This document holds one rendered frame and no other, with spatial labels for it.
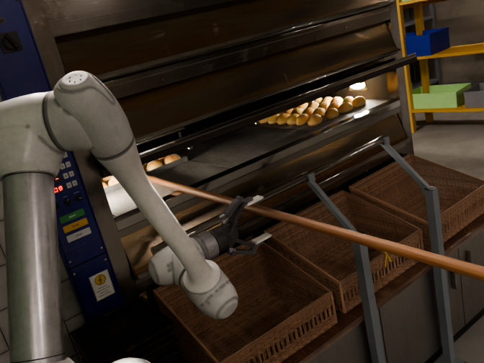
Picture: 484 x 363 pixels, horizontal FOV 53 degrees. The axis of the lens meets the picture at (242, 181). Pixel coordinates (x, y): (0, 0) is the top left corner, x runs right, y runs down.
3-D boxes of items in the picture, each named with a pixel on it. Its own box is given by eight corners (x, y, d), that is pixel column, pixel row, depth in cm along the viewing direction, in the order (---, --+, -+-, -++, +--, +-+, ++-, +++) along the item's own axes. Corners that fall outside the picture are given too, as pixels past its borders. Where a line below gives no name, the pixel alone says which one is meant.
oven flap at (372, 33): (95, 159, 182) (74, 110, 182) (394, 53, 274) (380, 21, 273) (98, 156, 178) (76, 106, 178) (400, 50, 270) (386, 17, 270)
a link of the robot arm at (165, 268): (187, 254, 153) (212, 279, 145) (144, 276, 145) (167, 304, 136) (186, 227, 147) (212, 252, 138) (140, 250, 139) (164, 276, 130)
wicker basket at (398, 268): (271, 281, 241) (260, 230, 232) (350, 234, 269) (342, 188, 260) (345, 316, 201) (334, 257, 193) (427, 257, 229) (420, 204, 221)
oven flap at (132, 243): (135, 280, 197) (116, 234, 197) (405, 142, 289) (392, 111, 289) (139, 280, 193) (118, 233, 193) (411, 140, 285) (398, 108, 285)
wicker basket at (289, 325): (166, 345, 210) (149, 289, 201) (268, 285, 237) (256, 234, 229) (227, 402, 170) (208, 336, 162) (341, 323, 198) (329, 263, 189)
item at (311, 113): (248, 123, 314) (245, 114, 312) (301, 103, 339) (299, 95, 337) (314, 127, 265) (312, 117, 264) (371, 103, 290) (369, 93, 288)
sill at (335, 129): (112, 228, 196) (109, 219, 195) (392, 106, 289) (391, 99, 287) (118, 231, 191) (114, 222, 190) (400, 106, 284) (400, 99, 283)
